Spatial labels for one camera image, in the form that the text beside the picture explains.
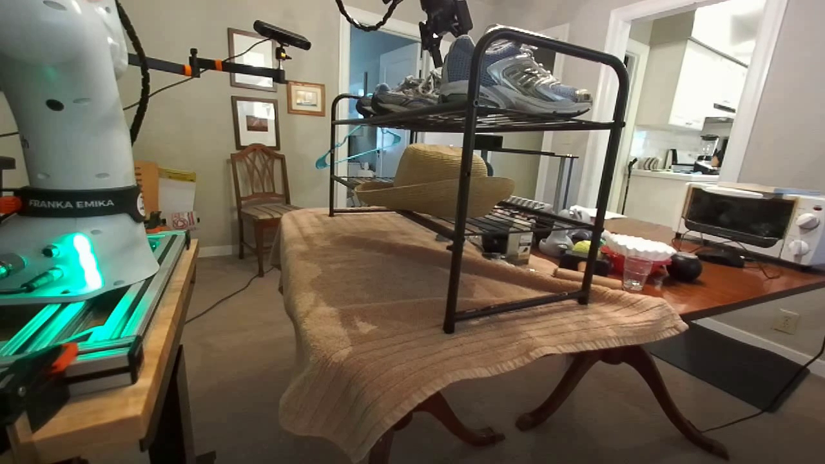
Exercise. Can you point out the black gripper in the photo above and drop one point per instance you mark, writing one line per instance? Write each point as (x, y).
(446, 15)

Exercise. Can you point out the blue grey running shoe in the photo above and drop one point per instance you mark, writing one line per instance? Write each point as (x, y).
(419, 81)
(531, 91)

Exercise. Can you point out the white shoe with blue stripes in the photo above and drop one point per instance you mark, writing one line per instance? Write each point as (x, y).
(386, 103)

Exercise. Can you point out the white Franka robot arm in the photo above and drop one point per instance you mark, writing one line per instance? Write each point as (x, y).
(67, 129)

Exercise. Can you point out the straw hat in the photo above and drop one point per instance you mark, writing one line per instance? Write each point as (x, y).
(428, 183)

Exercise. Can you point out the small gold framed picture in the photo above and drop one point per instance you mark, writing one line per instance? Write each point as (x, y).
(305, 98)

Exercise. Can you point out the blue plastic clothes hanger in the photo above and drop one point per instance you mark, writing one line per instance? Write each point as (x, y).
(331, 158)

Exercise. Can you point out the black metal shoe rack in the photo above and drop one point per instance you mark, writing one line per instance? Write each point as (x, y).
(460, 214)

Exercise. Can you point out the computer keyboard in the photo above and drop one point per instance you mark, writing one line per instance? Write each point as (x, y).
(531, 206)

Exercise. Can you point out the black cup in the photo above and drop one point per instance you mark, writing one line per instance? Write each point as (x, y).
(493, 243)

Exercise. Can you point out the large framed picture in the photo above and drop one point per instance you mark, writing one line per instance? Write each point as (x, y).
(243, 46)

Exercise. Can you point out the dark framed picture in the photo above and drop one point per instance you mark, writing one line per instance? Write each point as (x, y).
(256, 122)

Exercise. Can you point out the glass jar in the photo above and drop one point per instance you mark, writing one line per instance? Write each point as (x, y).
(519, 243)

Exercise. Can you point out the yellow green ball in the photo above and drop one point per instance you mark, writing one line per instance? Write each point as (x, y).
(581, 249)

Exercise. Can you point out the wooden chair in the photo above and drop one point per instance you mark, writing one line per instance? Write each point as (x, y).
(260, 209)

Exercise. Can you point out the white ruffled bowl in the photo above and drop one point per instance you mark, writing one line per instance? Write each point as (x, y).
(640, 249)

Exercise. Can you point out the beige ribbed table cloth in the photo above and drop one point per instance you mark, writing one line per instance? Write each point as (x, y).
(386, 325)

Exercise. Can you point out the black coffee maker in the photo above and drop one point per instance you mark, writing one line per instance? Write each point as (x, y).
(716, 145)

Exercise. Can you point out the clear plastic cup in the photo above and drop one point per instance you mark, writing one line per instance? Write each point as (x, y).
(635, 274)

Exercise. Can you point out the white paper bag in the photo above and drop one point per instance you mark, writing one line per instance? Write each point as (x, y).
(176, 197)

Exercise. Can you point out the black round object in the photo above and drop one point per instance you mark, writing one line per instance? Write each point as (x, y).
(685, 269)

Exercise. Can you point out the white toaster oven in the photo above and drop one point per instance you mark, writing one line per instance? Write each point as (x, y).
(737, 219)

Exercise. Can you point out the dark wooden table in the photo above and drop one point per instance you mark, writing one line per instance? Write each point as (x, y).
(737, 285)

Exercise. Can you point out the dark floor mat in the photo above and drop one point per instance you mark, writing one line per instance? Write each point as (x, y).
(729, 363)

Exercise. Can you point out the wooden robot cart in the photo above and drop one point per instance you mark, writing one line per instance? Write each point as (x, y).
(110, 414)

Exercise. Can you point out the black orange clamp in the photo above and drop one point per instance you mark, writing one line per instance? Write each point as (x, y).
(34, 388)

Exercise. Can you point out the black bar stereo camera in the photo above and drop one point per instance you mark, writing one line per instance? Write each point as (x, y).
(281, 33)

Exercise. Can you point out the black camera stand pole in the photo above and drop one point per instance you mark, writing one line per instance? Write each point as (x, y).
(239, 67)

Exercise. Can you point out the white wall outlet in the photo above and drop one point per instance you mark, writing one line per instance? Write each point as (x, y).
(786, 321)

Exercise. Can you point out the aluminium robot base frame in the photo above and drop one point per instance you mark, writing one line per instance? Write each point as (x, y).
(103, 335)

